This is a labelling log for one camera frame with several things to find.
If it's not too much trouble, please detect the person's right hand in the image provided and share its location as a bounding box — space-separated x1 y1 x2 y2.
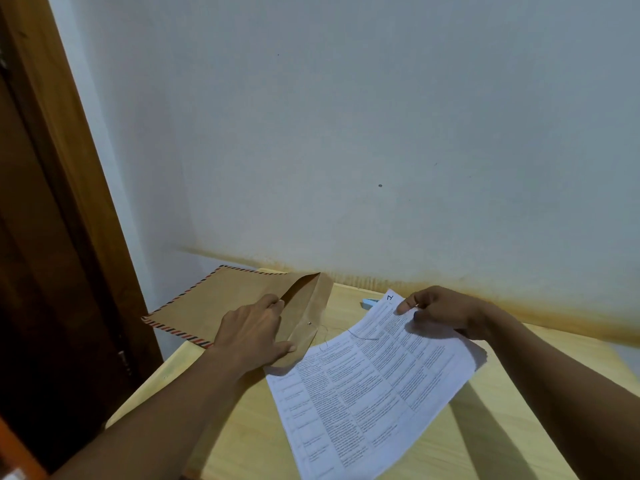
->
395 286 496 341

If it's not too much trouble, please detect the person's left hand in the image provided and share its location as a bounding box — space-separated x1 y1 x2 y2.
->
212 293 297 378

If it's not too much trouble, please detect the brown envelope with striped edge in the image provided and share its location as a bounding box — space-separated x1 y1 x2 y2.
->
141 264 335 371

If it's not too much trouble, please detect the printed paper sheet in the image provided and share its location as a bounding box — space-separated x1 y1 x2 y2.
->
265 289 489 480

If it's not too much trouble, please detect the person's right forearm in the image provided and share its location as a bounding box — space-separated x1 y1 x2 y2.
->
479 304 640 480

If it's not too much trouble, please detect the person's left forearm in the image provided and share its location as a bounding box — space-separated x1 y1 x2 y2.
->
49 344 251 480

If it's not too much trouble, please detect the dark wooden door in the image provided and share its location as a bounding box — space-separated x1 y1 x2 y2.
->
0 79 136 471

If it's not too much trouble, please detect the orange panel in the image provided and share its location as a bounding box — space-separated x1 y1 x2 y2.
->
0 417 49 480

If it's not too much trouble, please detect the brown wooden door frame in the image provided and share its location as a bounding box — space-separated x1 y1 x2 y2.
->
0 0 163 381

